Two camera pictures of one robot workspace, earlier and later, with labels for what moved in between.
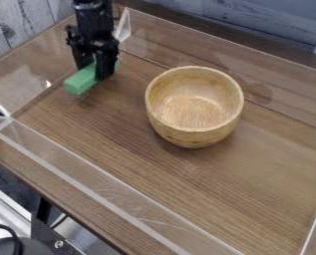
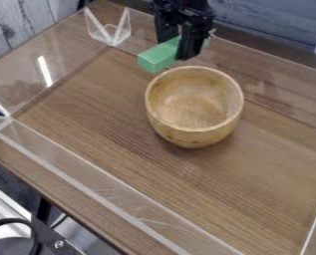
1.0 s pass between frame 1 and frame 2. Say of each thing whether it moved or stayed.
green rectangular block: moved
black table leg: stayed
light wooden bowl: stayed
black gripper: moved
